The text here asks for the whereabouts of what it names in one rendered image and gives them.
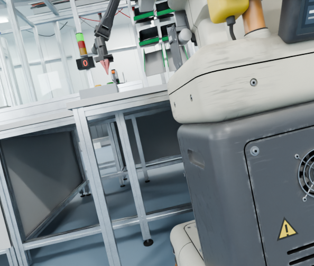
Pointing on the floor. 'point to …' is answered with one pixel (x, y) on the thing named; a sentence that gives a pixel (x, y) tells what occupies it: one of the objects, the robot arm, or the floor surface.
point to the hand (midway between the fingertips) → (107, 73)
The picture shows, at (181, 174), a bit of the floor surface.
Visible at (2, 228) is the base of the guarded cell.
